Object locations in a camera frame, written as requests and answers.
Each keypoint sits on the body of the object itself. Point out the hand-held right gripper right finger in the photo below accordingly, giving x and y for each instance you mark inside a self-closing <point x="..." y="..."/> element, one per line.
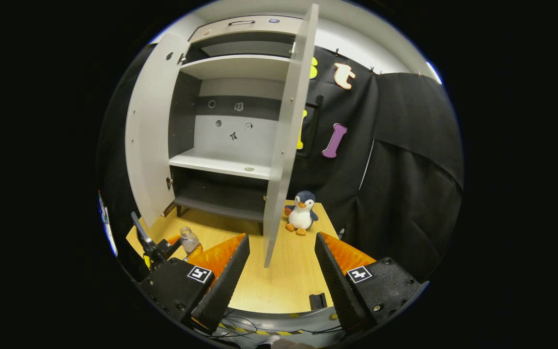
<point x="337" y="286"/>

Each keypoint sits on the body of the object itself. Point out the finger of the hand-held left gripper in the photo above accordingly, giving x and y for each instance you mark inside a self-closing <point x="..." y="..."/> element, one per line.
<point x="171" y="246"/>
<point x="194" y="254"/>

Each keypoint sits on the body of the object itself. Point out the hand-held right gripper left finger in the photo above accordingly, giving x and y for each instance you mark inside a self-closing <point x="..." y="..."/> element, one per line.
<point x="225" y="286"/>

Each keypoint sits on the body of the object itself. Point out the clear bottle red white label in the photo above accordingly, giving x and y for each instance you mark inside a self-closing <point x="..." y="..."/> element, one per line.
<point x="189" y="240"/>

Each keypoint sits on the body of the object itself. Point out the white cabinet door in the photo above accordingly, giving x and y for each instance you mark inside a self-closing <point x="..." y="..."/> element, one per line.
<point x="288" y="135"/>
<point x="150" y="135"/>

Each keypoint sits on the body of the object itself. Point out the grey white cabinet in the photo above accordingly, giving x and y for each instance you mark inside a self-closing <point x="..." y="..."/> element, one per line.
<point x="230" y="126"/>

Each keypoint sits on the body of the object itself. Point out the cabinet drawer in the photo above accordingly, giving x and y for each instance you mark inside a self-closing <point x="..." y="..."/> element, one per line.
<point x="240" y="30"/>

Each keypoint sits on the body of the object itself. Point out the small black block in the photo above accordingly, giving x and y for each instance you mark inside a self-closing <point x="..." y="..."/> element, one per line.
<point x="317" y="301"/>

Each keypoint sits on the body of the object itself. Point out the yellow black striped tape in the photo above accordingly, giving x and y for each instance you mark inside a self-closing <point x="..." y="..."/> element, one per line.
<point x="259" y="332"/>

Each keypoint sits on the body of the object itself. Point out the penguin plush toy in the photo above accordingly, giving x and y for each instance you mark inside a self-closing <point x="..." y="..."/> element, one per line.
<point x="301" y="215"/>

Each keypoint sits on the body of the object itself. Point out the black backdrop cloth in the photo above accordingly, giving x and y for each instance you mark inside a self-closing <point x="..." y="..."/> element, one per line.
<point x="405" y="169"/>

